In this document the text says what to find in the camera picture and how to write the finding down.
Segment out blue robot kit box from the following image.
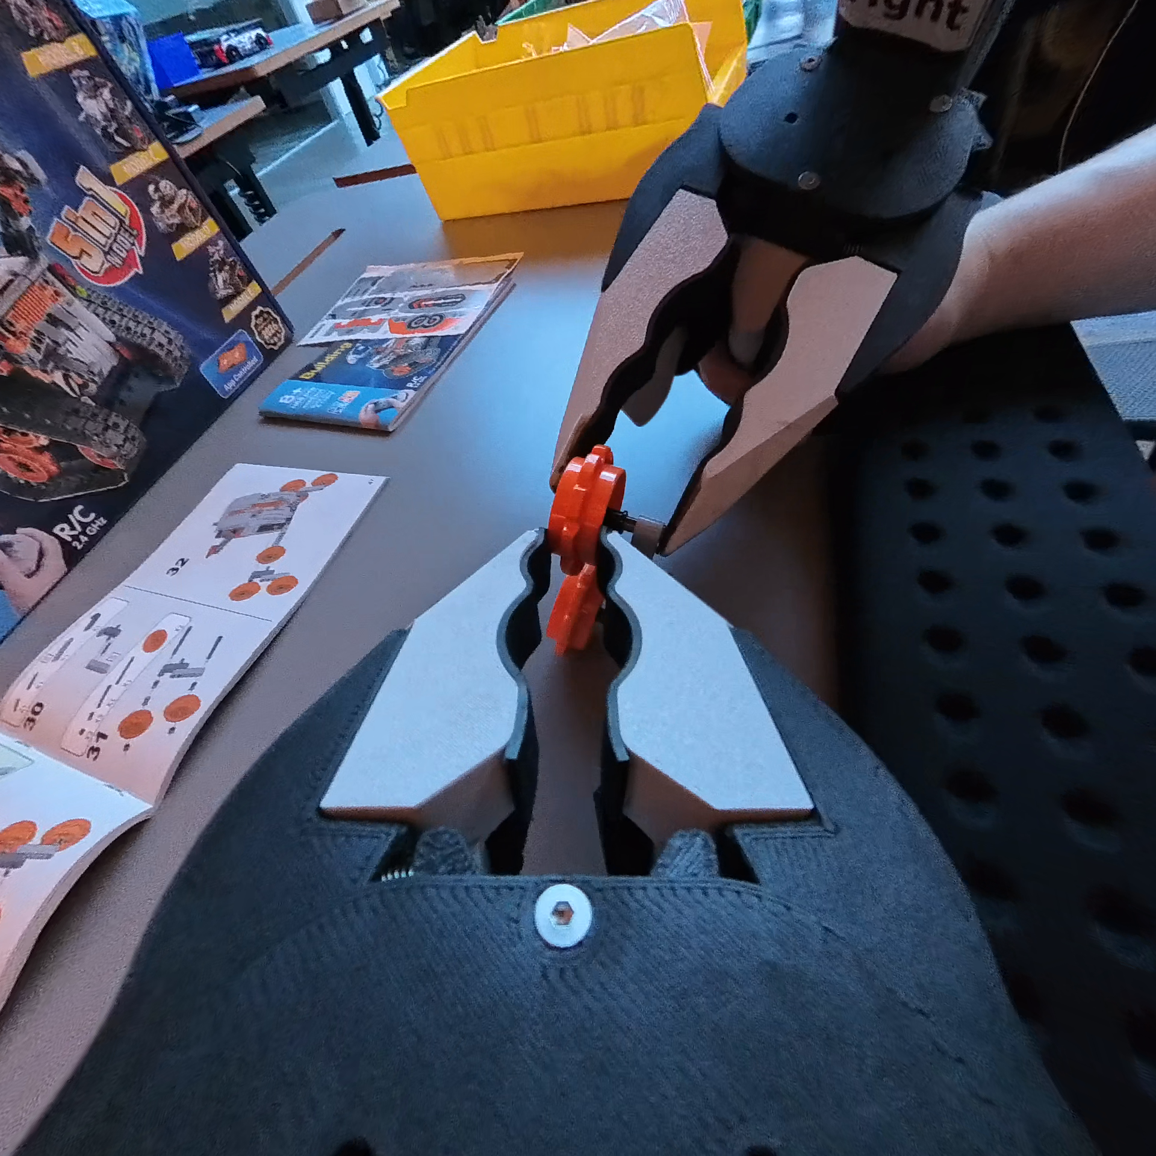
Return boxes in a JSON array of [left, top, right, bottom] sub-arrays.
[[0, 0, 295, 632]]

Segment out grey desk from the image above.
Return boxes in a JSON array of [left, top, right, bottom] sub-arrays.
[[0, 166, 845, 1156]]

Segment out grey beam with orange gears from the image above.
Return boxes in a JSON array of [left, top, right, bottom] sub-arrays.
[[545, 444, 672, 654]]

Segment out clear plastic bags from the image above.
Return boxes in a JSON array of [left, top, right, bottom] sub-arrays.
[[515, 0, 715, 57]]

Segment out black perforated panel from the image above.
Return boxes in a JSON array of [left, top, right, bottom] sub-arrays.
[[832, 324, 1156, 1156]]

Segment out person's right hand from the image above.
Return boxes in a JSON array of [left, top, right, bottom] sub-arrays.
[[695, 345, 770, 409]]

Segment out grey background table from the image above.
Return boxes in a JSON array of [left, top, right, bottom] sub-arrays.
[[167, 0, 404, 145]]

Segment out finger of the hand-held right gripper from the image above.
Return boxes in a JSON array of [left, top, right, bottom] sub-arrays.
[[660, 258, 902, 555], [549, 186, 733, 496]]

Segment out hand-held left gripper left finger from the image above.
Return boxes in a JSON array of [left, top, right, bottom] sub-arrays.
[[320, 531, 549, 857]]

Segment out yellow plastic bin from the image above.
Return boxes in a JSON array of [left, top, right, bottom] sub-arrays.
[[377, 0, 749, 221]]

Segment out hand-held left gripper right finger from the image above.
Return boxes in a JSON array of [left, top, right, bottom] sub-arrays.
[[600, 531, 819, 857]]

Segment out person's right forearm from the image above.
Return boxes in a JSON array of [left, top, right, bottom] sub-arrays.
[[881, 126, 1156, 375]]

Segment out open white instruction manual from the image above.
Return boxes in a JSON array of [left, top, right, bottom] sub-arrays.
[[0, 462, 390, 1003]]

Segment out white toy car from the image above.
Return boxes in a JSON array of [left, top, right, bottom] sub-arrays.
[[185, 21, 274, 70]]

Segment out blue instruction booklet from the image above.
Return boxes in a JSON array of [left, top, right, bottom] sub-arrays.
[[260, 279, 516, 433]]

